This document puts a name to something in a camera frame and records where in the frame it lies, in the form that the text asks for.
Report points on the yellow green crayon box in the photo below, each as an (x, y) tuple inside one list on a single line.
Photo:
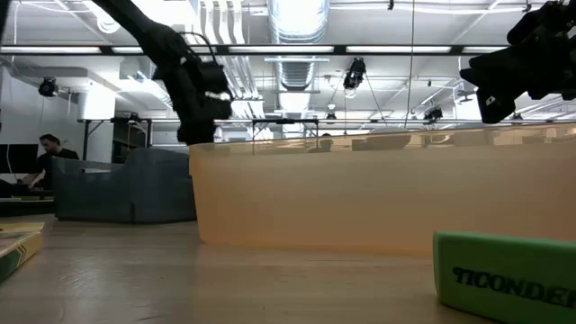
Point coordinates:
[(18, 249)]

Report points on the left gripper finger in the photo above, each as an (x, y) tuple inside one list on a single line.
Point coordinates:
[(198, 137)]

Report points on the silver round ventilation duct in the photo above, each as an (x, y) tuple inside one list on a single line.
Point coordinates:
[(297, 45)]

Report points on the black monitor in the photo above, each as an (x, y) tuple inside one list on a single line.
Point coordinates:
[(18, 157)]

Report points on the long ceiling light bar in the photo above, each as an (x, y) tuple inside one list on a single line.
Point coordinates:
[(270, 49)]

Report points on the long metal rail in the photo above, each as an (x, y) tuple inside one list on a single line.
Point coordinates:
[(382, 121)]

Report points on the green marker bottom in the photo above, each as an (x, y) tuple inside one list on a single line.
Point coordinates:
[(495, 270)]

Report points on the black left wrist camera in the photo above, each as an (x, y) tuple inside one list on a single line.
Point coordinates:
[(216, 81)]

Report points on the black metal frame stand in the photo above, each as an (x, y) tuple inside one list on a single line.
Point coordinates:
[(284, 121)]

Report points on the dark grey plastic bin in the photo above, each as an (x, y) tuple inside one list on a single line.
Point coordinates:
[(135, 193)]

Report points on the orange translucent plastic bin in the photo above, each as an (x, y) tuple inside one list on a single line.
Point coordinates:
[(360, 202)]

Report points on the black ceiling-mounted camera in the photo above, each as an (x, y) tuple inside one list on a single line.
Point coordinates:
[(354, 74), (433, 113), (47, 87)]

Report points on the person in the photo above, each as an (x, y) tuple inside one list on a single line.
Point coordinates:
[(54, 157)]

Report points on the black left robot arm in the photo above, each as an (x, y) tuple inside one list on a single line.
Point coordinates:
[(135, 22)]

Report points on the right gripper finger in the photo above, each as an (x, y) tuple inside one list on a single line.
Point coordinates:
[(497, 108), (499, 72)]

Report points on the dark desk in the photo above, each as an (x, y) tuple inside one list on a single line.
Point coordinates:
[(22, 204)]

